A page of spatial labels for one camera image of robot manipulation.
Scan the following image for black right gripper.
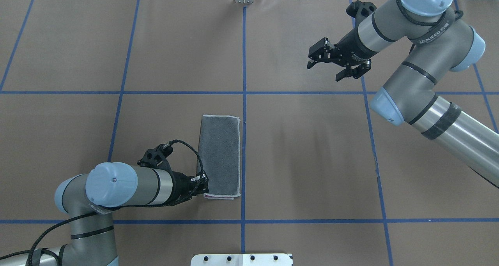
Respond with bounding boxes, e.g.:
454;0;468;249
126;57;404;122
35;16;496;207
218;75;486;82
307;28;372;82

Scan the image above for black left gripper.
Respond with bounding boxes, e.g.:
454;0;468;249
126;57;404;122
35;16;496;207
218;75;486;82
172;172;210;204

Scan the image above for pink and grey towel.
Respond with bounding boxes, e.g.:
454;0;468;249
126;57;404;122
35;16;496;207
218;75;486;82
198;115;241;200

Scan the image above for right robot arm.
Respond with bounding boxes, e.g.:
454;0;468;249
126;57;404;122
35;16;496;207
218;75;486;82
307;0;499;187

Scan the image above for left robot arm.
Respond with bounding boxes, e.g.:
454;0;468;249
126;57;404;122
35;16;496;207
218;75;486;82
1;161;209;266

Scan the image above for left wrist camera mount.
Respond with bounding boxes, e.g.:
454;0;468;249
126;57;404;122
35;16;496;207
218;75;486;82
137;143;173;171

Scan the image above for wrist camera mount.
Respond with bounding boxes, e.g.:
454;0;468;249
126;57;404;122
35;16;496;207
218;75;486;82
345;0;377;21
137;143;173;171

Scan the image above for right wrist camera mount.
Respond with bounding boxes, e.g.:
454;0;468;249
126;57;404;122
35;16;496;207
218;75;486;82
345;0;377;21

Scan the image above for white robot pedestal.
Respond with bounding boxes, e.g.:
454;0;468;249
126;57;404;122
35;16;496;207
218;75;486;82
190;253;294;266

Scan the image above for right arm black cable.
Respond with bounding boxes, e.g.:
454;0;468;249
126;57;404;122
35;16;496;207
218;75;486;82
393;0;464;44

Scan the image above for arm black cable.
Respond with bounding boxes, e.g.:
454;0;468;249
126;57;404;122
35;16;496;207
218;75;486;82
0;139;205;266
393;0;464;44

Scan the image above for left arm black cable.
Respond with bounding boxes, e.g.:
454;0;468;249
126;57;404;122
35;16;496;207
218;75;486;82
0;139;205;266

